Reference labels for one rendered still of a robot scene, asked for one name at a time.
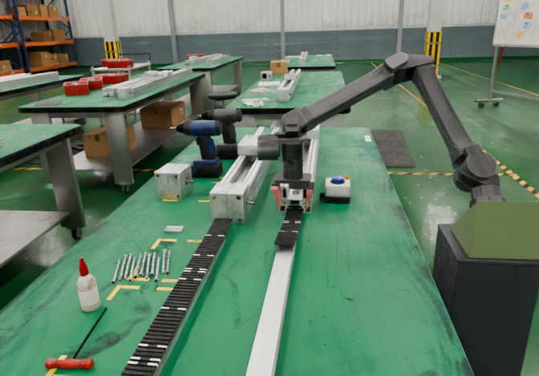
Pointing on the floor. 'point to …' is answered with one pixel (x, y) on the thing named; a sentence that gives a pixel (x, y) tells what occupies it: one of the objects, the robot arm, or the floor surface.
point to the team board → (515, 21)
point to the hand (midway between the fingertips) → (293, 205)
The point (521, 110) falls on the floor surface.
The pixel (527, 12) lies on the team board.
